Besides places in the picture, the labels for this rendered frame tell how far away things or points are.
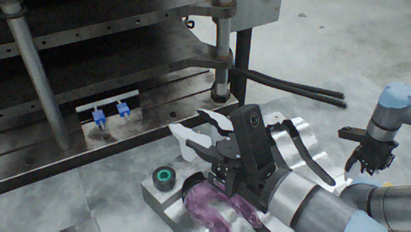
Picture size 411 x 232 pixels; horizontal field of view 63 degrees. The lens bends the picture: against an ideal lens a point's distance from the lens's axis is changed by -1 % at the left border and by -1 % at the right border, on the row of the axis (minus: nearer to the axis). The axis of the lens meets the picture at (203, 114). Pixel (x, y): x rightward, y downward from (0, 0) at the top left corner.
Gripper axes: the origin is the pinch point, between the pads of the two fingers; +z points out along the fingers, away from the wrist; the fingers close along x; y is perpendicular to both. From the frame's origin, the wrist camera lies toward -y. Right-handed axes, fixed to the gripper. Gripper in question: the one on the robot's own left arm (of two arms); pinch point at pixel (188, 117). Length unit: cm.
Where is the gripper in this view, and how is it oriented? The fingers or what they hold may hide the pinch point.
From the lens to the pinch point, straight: 61.2
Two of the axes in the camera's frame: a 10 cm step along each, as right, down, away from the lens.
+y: -0.9, 8.0, 5.9
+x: 6.8, -3.8, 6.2
